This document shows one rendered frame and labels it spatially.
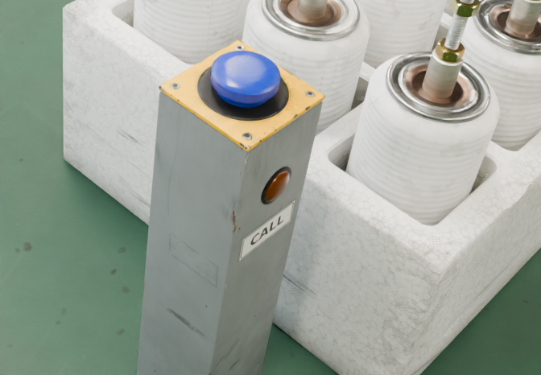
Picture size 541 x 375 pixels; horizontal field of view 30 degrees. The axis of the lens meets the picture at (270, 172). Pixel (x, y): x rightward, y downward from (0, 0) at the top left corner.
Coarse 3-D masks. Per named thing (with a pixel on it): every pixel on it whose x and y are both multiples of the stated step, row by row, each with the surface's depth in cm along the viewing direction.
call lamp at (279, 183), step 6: (282, 174) 60; (288, 174) 61; (276, 180) 60; (282, 180) 60; (288, 180) 61; (270, 186) 60; (276, 186) 60; (282, 186) 61; (270, 192) 60; (276, 192) 61; (282, 192) 62; (270, 198) 61; (276, 198) 61
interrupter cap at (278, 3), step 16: (272, 0) 76; (288, 0) 77; (336, 0) 78; (352, 0) 78; (272, 16) 75; (288, 16) 75; (336, 16) 76; (352, 16) 76; (288, 32) 74; (304, 32) 74; (320, 32) 74; (336, 32) 74
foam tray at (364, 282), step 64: (128, 0) 87; (64, 64) 88; (128, 64) 82; (192, 64) 81; (64, 128) 94; (128, 128) 87; (128, 192) 92; (320, 192) 74; (512, 192) 76; (320, 256) 77; (384, 256) 72; (448, 256) 70; (512, 256) 87; (320, 320) 81; (384, 320) 76; (448, 320) 81
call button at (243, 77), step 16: (224, 64) 58; (240, 64) 58; (256, 64) 58; (272, 64) 58; (224, 80) 57; (240, 80) 57; (256, 80) 57; (272, 80) 57; (224, 96) 57; (240, 96) 57; (256, 96) 57; (272, 96) 58
